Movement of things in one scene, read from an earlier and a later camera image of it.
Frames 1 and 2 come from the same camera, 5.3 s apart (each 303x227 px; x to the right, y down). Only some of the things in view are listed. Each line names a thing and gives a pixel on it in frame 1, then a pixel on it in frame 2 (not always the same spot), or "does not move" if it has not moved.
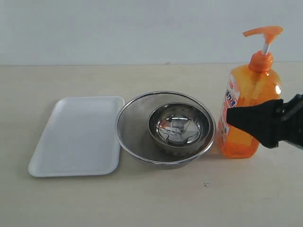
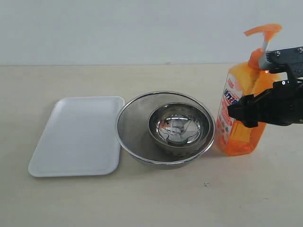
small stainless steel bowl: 179,126 does not move
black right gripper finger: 265,121 -> 282,105
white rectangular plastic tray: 82,137 does not move
